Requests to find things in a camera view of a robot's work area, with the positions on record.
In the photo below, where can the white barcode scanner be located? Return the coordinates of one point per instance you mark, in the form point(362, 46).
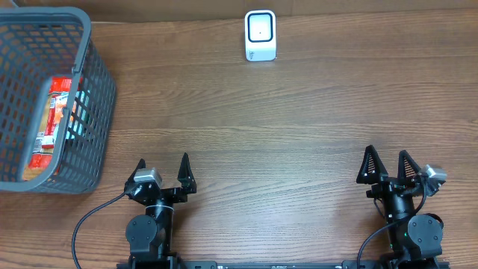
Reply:
point(260, 35)

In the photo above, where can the long spaghetti pasta package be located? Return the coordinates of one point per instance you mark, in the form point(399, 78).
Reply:
point(45, 140)

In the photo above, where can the teal wet wipes pack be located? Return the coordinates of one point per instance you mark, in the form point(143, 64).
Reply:
point(79, 116)

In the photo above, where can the grey plastic shopping basket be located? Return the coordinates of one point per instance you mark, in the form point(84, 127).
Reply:
point(37, 44)

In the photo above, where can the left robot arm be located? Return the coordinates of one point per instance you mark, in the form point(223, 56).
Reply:
point(150, 234)

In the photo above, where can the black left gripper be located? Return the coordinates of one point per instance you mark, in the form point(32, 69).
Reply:
point(166, 193)

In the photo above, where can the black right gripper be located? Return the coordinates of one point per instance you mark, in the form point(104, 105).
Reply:
point(394, 185)

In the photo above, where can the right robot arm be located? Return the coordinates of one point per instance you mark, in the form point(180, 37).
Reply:
point(415, 237)

